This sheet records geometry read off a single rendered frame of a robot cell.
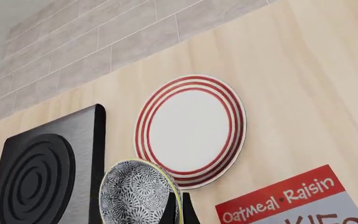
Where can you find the white plate with red rings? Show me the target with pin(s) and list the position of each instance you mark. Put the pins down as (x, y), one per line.
(190, 130)

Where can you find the oatmeal raisin cookies box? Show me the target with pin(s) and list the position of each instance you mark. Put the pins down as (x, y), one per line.
(291, 203)

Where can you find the black patterned bowl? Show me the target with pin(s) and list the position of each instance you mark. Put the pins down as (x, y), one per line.
(132, 186)

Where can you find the flat black stove plate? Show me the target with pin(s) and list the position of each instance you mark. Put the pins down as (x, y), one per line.
(36, 177)

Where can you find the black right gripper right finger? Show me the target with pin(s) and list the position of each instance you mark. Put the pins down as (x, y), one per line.
(190, 212)

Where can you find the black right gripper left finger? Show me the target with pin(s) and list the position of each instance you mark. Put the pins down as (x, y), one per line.
(169, 212)

